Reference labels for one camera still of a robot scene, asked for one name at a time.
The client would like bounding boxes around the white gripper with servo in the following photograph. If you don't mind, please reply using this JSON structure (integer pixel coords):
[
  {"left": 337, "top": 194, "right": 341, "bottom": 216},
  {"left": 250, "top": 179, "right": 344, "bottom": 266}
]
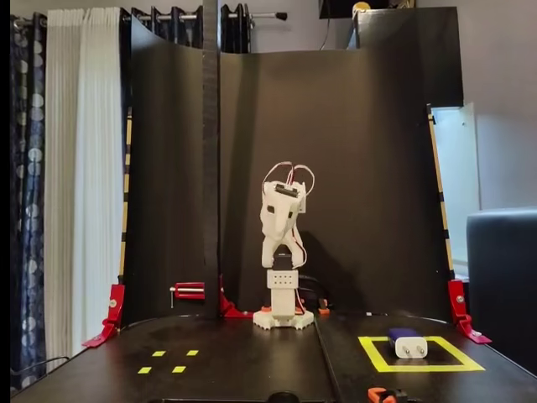
[{"left": 259, "top": 180, "right": 307, "bottom": 243}]

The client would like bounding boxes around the blue and white charger block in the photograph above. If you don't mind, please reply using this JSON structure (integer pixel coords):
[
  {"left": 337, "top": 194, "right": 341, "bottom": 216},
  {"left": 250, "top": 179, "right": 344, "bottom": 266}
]
[{"left": 386, "top": 327, "right": 429, "bottom": 360}]

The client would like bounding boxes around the black upright pole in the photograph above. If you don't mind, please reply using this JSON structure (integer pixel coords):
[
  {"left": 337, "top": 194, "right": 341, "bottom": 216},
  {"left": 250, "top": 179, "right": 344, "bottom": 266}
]
[{"left": 202, "top": 0, "right": 222, "bottom": 318}]

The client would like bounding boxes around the black backdrop sheet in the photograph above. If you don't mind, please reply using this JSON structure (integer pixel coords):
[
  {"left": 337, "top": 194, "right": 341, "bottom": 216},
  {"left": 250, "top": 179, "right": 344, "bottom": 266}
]
[{"left": 121, "top": 6, "right": 465, "bottom": 324}]

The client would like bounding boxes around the red screw clamp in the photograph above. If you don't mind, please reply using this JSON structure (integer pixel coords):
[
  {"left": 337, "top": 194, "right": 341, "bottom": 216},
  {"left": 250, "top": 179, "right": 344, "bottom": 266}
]
[{"left": 169, "top": 281, "right": 206, "bottom": 308}]

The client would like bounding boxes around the yellow black striped stick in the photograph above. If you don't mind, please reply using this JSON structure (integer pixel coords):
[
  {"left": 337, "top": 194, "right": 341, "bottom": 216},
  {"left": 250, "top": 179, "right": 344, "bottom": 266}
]
[
  {"left": 425, "top": 103, "right": 456, "bottom": 281},
  {"left": 118, "top": 107, "right": 133, "bottom": 280}
]

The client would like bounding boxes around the yellow tape square outline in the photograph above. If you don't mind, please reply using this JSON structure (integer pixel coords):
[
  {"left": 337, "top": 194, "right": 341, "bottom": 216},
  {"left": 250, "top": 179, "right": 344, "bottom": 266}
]
[{"left": 357, "top": 335, "right": 487, "bottom": 374}]

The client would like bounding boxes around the silver curtain rod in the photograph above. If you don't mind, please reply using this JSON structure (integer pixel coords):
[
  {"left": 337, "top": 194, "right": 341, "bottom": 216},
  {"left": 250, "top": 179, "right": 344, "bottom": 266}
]
[{"left": 133, "top": 11, "right": 289, "bottom": 22}]

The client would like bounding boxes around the white pleated curtain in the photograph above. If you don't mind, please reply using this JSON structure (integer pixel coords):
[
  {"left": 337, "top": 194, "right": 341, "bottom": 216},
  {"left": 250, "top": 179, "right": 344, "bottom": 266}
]
[{"left": 44, "top": 8, "right": 127, "bottom": 370}]

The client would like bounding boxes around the dark blue patterned curtain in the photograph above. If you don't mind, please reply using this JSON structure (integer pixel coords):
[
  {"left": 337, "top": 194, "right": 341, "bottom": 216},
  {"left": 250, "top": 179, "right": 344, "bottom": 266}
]
[
  {"left": 10, "top": 12, "right": 47, "bottom": 391},
  {"left": 119, "top": 3, "right": 253, "bottom": 54}
]

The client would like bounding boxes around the red white servo cable loop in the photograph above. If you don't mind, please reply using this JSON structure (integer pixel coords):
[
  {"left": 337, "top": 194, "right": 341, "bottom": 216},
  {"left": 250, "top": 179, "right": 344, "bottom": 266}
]
[{"left": 262, "top": 161, "right": 316, "bottom": 198}]

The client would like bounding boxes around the red black servo cable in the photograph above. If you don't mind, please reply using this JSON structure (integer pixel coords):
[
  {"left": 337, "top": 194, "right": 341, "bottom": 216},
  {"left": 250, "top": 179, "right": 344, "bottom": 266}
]
[{"left": 292, "top": 228, "right": 308, "bottom": 315}]

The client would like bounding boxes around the red pole base bracket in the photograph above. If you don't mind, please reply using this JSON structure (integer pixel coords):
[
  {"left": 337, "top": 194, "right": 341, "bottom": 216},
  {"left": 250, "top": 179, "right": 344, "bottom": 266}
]
[{"left": 217, "top": 275, "right": 255, "bottom": 320}]

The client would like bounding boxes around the red corner bracket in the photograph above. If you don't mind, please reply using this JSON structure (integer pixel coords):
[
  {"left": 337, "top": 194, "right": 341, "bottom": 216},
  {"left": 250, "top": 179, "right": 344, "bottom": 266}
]
[
  {"left": 446, "top": 279, "right": 493, "bottom": 346},
  {"left": 81, "top": 284, "right": 126, "bottom": 348}
]

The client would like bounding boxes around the thin black cable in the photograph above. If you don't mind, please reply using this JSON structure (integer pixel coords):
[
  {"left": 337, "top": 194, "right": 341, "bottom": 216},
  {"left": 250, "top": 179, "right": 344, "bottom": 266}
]
[{"left": 10, "top": 355, "right": 70, "bottom": 377}]

